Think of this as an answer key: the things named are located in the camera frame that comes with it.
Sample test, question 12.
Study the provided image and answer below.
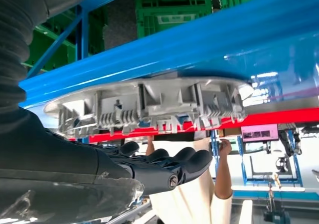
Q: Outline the blue metal shelf rack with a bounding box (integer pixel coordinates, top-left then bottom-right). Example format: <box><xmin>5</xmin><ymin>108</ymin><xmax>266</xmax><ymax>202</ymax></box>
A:
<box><xmin>18</xmin><ymin>0</ymin><xmax>319</xmax><ymax>144</ymax></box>

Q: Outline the person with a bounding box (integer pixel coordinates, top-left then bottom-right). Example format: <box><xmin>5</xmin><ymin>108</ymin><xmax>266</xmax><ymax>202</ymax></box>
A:
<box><xmin>145</xmin><ymin>135</ymin><xmax>234</xmax><ymax>224</ymax></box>

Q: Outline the pink display screen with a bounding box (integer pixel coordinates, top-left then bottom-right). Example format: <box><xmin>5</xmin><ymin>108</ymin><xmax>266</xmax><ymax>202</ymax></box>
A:
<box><xmin>241</xmin><ymin>124</ymin><xmax>279</xmax><ymax>143</ymax></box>

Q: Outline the red barrier belt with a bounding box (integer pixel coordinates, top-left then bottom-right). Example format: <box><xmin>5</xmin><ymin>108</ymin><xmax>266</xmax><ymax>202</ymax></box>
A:
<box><xmin>68</xmin><ymin>108</ymin><xmax>319</xmax><ymax>144</ymax></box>

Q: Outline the blue metal frame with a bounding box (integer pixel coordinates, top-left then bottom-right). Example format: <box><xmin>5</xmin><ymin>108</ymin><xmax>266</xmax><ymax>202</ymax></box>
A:
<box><xmin>236</xmin><ymin>130</ymin><xmax>303</xmax><ymax>187</ymax></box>

